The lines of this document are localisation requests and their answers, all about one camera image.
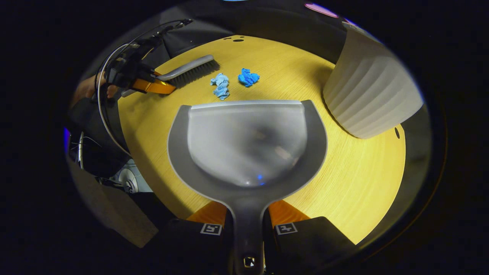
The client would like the light blue paper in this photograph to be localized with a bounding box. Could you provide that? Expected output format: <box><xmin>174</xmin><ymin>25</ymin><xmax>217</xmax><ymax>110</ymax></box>
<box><xmin>210</xmin><ymin>73</ymin><xmax>230</xmax><ymax>100</ymax></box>

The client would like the dark blue paper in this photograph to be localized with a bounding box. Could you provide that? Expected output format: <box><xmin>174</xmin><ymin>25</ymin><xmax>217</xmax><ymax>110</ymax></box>
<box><xmin>238</xmin><ymin>68</ymin><xmax>260</xmax><ymax>87</ymax></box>

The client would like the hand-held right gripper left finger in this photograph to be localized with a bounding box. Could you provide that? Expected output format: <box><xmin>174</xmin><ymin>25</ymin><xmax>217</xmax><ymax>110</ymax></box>
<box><xmin>153</xmin><ymin>201</ymin><xmax>233</xmax><ymax>275</ymax></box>

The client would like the white ribbed garbage bin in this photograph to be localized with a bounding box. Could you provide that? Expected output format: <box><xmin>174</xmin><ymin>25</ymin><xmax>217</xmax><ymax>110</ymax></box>
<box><xmin>323</xmin><ymin>23</ymin><xmax>424</xmax><ymax>139</ymax></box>

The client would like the grey dustpan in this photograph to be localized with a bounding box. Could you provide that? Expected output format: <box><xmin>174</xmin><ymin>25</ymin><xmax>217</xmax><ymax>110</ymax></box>
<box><xmin>167</xmin><ymin>100</ymin><xmax>328</xmax><ymax>275</ymax></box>

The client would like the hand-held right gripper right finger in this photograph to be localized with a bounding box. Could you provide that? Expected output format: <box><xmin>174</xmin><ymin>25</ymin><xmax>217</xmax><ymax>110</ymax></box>
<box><xmin>264</xmin><ymin>200</ymin><xmax>358</xmax><ymax>275</ymax></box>

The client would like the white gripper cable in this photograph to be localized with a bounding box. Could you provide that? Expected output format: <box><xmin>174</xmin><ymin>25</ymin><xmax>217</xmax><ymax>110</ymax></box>
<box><xmin>97</xmin><ymin>42</ymin><xmax>133</xmax><ymax>158</ymax></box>

